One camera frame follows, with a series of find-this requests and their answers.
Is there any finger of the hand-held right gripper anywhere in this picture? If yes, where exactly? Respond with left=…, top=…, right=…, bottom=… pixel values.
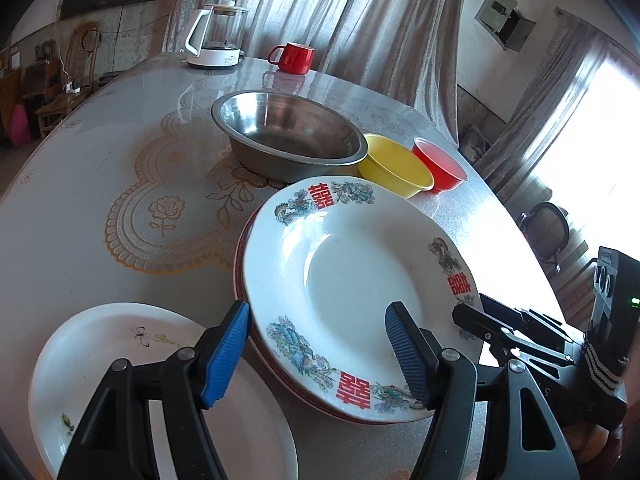
left=479, top=293, right=587, bottom=348
left=451, top=304, right=573, bottom=367

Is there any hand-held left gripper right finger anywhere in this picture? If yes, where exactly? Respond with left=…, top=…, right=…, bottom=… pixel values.
left=384, top=301, right=581, bottom=480

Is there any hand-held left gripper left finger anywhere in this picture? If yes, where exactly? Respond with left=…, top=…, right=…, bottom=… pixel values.
left=57, top=301, right=251, bottom=480

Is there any white dragon print plate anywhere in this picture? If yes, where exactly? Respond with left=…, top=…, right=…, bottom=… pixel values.
left=241, top=176, right=485, bottom=423

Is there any red plastic bowl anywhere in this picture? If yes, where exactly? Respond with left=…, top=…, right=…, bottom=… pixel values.
left=411, top=136, right=468, bottom=195

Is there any person's right forearm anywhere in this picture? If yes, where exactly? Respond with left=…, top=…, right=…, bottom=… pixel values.
left=581, top=342, right=626, bottom=399

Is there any red rimmed plate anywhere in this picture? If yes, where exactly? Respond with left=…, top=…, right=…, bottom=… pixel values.
left=233, top=205, right=436, bottom=427

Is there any dark round back chair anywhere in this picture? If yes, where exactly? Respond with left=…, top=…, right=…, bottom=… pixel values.
left=517, top=201, right=571, bottom=273

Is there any white rose print plate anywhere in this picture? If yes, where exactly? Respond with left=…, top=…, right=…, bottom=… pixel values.
left=29, top=302, right=299, bottom=480

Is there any grey cloth bundle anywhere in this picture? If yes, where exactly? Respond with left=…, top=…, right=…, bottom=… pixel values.
left=460, top=125, right=493, bottom=161

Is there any yellow plastic bowl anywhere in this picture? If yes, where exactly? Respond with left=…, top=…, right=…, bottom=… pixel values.
left=357, top=133, right=435, bottom=199

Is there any grey window curtain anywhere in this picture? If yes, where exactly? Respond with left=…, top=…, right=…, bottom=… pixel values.
left=470, top=7, right=631, bottom=196

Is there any stainless steel bowl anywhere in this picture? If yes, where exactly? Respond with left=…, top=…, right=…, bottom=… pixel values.
left=211, top=90, right=369, bottom=184

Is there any glass electric kettle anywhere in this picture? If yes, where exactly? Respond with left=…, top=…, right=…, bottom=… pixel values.
left=181, top=2, right=249, bottom=69

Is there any red mug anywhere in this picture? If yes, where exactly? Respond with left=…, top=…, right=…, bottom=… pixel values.
left=267, top=42, right=316, bottom=76

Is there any pink bag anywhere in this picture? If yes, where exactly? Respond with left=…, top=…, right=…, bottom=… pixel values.
left=5, top=105, right=30, bottom=148

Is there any wide grey curtain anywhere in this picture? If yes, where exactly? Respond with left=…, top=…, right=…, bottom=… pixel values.
left=165, top=0, right=476, bottom=146

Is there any carved wooden chair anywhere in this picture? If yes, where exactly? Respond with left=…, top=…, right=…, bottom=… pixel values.
left=37, top=21, right=101, bottom=138

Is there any wall electrical panel box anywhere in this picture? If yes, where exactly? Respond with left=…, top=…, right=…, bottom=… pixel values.
left=474, top=0, right=537, bottom=53

